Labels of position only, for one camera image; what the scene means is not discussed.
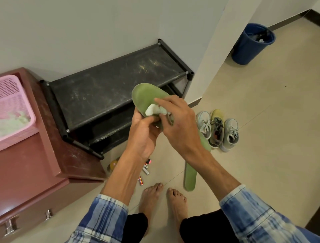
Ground person's left hand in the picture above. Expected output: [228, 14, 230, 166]
[124, 110, 163, 161]

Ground person's right hand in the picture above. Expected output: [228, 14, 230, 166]
[154, 95, 207, 157]

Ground white cloth wad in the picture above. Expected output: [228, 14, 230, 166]
[145, 104, 167, 117]

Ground green shoe insole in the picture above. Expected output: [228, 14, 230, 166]
[132, 83, 212, 152]
[184, 160, 197, 192]

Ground person's left forearm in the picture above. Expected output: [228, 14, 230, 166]
[101, 150, 150, 207]

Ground person's right forearm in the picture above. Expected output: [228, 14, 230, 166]
[185, 141, 247, 201]

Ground grey laced sneaker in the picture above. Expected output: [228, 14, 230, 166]
[219, 118, 239, 153]
[196, 111, 212, 140]

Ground black shoe rack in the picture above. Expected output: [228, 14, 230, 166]
[40, 39, 195, 161]

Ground yellow-green laced sneaker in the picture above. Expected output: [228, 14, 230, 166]
[208, 109, 225, 149]

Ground person's left foot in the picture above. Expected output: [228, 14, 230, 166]
[139, 183, 164, 237]

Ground person's foot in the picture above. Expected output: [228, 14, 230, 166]
[167, 188, 189, 236]
[139, 183, 164, 237]

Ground person's right foot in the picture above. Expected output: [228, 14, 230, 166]
[167, 188, 189, 236]

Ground blue plastic waste bin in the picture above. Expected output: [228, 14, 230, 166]
[231, 23, 276, 65]

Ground black trousers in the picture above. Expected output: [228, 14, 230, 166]
[122, 209, 241, 243]

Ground maroon wooden cabinet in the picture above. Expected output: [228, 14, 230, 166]
[0, 67, 108, 237]

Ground blue plaid shirt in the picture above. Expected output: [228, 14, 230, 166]
[66, 185, 320, 243]

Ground rubbish in bin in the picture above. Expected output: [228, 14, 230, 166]
[247, 27, 272, 43]

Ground pink plastic mesh basket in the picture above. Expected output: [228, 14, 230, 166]
[0, 75, 39, 151]

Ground white fluffy cloth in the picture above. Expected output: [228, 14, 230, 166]
[0, 111, 32, 138]

